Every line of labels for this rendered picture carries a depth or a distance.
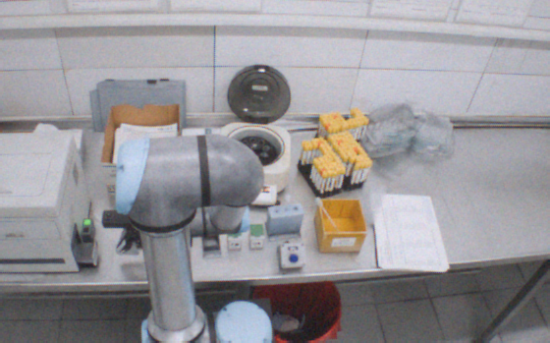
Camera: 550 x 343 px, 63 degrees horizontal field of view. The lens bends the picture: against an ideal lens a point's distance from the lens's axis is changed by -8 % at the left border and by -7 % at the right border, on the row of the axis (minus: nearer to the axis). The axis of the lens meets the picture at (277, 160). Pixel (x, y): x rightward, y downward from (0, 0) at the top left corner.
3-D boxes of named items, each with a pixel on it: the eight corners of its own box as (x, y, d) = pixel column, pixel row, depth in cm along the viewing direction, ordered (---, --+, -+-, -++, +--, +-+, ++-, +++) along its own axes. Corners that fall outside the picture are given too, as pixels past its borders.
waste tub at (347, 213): (318, 254, 146) (324, 234, 139) (312, 218, 156) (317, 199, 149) (360, 253, 148) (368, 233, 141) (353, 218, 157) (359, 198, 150)
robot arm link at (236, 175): (275, 118, 76) (243, 198, 122) (204, 122, 74) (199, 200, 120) (285, 190, 73) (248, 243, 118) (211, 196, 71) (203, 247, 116)
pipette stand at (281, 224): (269, 242, 148) (272, 221, 141) (264, 223, 152) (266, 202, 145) (301, 237, 150) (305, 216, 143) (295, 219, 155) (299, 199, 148)
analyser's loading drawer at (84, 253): (26, 266, 129) (21, 256, 126) (30, 247, 134) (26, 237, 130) (96, 265, 133) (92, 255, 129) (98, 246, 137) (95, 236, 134)
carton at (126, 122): (106, 196, 154) (98, 163, 143) (115, 137, 174) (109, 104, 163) (182, 194, 157) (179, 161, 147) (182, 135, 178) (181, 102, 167)
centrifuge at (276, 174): (211, 203, 156) (211, 178, 147) (222, 142, 177) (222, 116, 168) (286, 210, 157) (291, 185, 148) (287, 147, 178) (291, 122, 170)
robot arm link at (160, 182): (219, 378, 98) (208, 157, 70) (148, 387, 95) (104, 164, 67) (213, 335, 108) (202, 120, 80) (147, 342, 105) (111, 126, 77)
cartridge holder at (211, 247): (203, 258, 141) (202, 252, 138) (200, 234, 147) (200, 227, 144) (221, 257, 142) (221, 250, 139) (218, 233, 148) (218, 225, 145)
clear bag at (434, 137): (404, 150, 183) (413, 123, 174) (404, 123, 195) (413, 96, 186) (454, 161, 182) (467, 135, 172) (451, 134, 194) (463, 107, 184)
